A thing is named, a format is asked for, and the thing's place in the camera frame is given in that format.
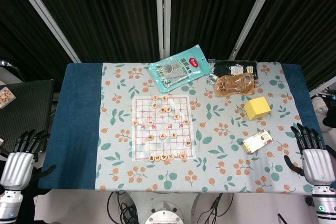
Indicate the floral patterned tablecloth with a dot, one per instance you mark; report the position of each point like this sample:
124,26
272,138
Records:
210,166

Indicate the white chess board sheet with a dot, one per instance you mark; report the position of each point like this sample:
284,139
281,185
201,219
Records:
147,145

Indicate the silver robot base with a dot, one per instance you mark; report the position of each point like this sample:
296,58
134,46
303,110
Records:
164,214

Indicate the brown snack pouch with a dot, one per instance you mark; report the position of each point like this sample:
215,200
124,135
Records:
233,86

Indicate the blue table cover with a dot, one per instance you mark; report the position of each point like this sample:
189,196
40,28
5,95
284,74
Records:
73,119

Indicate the yellow cube box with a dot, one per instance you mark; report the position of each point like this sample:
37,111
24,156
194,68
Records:
256,108

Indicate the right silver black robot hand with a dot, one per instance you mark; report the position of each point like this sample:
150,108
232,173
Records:
317,163

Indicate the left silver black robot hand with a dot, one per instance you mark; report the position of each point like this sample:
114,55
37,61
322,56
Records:
18,169

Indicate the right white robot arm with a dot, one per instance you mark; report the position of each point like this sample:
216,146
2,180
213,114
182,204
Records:
324,203

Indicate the black packaged item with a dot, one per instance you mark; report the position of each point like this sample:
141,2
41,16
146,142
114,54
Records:
225,68

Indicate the small cream card packet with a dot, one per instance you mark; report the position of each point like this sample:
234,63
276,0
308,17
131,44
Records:
256,141

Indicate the teal plastic product bag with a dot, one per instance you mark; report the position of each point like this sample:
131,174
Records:
181,69

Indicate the white frame post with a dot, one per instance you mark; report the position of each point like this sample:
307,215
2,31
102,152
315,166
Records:
252,16
44,14
162,14

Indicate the black caster wheel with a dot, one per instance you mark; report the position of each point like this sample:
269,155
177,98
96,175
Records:
309,200

